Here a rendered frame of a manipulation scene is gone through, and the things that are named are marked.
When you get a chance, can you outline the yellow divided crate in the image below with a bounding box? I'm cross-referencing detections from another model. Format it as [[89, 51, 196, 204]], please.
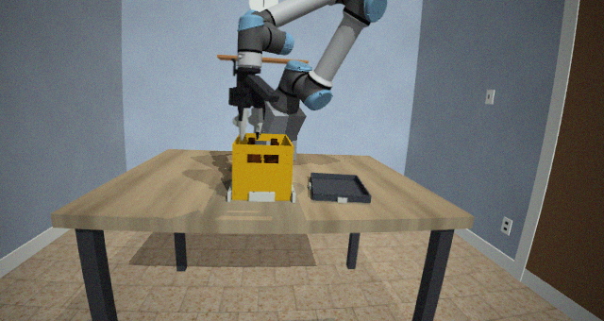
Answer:
[[232, 133, 294, 201]]

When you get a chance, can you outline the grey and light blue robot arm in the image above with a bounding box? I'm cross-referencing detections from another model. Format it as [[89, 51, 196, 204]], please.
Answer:
[[237, 0, 388, 114]]

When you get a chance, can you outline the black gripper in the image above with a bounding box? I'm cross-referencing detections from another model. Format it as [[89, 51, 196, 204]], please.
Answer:
[[228, 67, 265, 142]]

